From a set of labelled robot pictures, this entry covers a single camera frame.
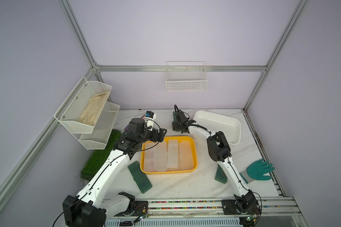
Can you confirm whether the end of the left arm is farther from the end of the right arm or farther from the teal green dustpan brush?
the teal green dustpan brush

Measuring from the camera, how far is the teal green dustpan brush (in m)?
0.85

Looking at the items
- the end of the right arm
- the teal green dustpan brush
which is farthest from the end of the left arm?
the teal green dustpan brush
